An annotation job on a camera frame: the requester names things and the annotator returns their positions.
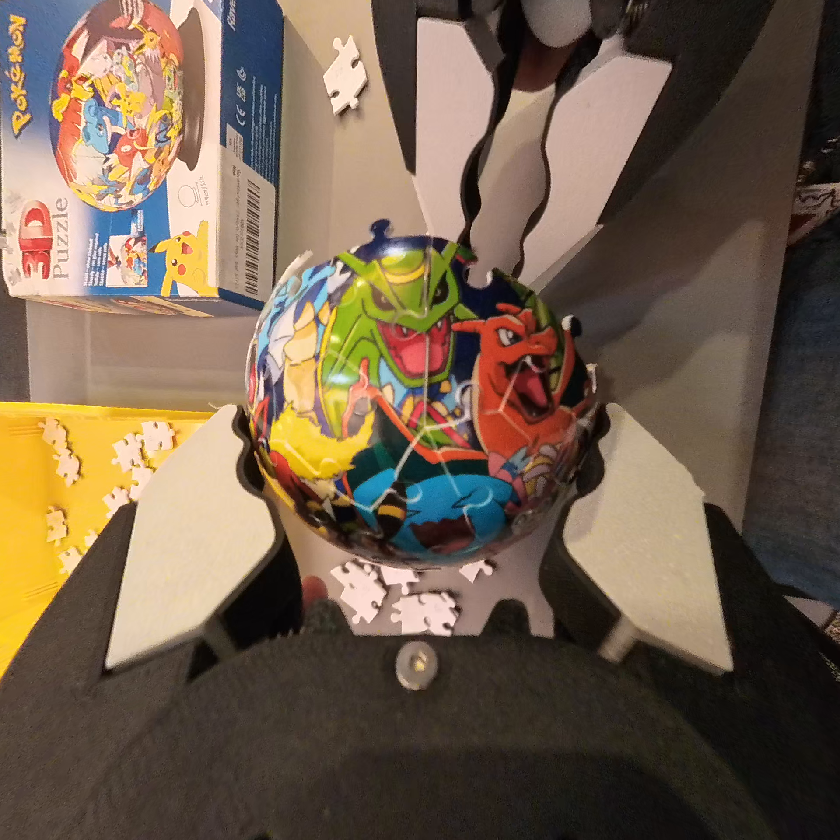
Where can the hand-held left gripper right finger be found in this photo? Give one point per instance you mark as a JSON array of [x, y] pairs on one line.
[[646, 551]]

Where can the scattered white puzzle pieces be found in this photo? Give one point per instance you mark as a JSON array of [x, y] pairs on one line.
[[154, 436]]

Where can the colourful puzzle ball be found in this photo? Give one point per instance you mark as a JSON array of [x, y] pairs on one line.
[[407, 407]]

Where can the cluster of white puzzle pieces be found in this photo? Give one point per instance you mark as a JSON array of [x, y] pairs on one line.
[[358, 590]]

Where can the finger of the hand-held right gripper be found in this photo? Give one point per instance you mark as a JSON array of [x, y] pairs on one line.
[[446, 118], [604, 131]]

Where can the single white puzzle piece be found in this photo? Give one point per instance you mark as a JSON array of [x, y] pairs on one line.
[[344, 75]]

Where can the blue puzzle box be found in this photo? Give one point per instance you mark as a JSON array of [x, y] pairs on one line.
[[131, 164]]

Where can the person's red printed shoe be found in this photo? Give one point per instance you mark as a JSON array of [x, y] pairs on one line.
[[820, 210]]

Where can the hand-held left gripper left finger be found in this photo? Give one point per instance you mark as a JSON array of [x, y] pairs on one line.
[[190, 564]]

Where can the yellow plastic tray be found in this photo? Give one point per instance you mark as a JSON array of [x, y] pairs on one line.
[[26, 590]]

